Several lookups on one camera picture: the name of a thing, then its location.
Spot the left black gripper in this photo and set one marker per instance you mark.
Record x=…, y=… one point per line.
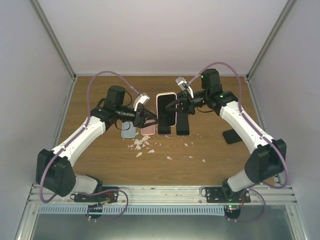
x=140, y=117

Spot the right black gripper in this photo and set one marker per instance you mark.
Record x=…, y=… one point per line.
x=186, y=105

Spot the pink phone case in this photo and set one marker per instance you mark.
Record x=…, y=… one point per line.
x=149, y=130

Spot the purple black phone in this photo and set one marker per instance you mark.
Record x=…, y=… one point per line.
x=164, y=130

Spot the black phone from blue case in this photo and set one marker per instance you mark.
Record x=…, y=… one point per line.
x=182, y=124

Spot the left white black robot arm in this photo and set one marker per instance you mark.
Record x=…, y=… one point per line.
x=54, y=169

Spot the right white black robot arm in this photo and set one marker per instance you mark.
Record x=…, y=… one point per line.
x=267, y=155

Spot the phone in black case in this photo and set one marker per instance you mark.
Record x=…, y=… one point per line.
x=231, y=137

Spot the white debris flakes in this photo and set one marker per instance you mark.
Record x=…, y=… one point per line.
x=168, y=148

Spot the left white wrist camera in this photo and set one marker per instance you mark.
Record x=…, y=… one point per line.
x=142, y=99

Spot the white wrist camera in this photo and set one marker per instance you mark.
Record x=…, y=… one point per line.
x=184, y=86
x=142, y=99

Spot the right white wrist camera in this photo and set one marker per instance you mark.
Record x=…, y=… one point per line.
x=184, y=86

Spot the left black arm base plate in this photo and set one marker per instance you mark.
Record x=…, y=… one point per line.
x=103, y=195

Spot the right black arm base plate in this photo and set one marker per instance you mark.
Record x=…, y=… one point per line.
x=222, y=194

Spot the grey slotted cable duct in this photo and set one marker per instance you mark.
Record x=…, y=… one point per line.
x=189, y=210

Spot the left aluminium corner post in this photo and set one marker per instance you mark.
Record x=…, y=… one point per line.
x=53, y=38

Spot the aluminium corner post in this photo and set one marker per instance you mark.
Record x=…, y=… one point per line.
x=53, y=38
x=284, y=13

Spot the aluminium front rail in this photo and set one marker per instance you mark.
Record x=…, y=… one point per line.
x=197, y=195

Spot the right aluminium corner post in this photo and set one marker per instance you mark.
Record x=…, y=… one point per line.
x=284, y=13

